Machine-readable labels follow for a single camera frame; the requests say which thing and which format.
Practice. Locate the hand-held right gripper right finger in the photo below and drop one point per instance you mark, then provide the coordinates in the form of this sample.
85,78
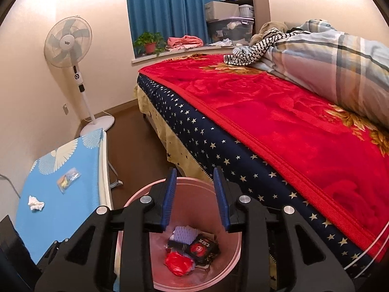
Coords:
221,200

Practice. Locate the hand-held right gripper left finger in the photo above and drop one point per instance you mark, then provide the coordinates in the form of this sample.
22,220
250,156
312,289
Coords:
168,200

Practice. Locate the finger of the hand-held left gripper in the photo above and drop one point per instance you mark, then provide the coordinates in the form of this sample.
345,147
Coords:
53,251

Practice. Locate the pink plastic bin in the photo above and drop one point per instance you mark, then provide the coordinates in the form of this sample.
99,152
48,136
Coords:
194,188

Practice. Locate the black red snack packet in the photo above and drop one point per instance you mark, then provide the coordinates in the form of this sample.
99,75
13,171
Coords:
200,249

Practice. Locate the blue patterned tablecloth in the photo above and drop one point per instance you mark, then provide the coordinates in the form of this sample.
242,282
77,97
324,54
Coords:
60,219

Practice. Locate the crumpled white tissue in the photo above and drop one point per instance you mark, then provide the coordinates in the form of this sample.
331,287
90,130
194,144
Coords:
36,203

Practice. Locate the yellow bed skirt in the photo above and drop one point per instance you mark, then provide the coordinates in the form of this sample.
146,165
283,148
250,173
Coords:
179,146

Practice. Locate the navy star print mattress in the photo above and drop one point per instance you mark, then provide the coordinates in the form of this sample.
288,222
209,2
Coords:
212,140

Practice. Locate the red plastic bag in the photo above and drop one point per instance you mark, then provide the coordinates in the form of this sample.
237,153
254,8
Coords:
179,263

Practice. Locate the white folding table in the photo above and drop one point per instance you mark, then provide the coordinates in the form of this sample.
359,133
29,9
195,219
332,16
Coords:
105,173

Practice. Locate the clear plastic wrapper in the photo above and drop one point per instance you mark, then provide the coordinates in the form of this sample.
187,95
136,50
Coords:
68,180

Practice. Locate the red floral blanket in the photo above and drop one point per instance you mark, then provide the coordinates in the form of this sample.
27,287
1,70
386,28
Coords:
273,112

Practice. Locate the white window sill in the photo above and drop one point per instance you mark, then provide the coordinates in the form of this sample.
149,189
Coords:
158,57

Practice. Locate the striped garment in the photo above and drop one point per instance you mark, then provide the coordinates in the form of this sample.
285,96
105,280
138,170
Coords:
255,53

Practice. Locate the potted green plant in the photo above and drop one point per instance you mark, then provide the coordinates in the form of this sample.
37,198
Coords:
150,48

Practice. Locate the white cloth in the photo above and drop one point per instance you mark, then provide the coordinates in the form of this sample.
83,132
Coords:
221,42

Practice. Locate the pink folded clothes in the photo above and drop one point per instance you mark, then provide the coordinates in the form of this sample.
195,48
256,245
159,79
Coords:
185,41

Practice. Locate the clear plastic storage box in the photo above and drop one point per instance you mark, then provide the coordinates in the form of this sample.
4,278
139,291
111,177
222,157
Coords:
229,30

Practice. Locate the beige plush toy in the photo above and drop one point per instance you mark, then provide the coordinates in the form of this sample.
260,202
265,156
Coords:
267,29

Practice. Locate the plaid duvet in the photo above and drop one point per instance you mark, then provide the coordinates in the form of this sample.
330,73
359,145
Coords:
340,57

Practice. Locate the white standing fan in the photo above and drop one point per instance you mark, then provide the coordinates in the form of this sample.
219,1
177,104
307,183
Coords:
67,41

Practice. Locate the pale cardboard box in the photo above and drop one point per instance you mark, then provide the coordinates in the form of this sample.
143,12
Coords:
220,10

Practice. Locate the white plastic container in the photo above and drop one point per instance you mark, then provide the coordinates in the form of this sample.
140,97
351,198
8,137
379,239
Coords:
246,11

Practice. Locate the blue curtain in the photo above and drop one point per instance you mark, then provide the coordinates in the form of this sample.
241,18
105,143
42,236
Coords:
170,6

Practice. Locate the wooden shelf unit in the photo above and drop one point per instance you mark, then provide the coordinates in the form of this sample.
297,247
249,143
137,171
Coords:
259,0

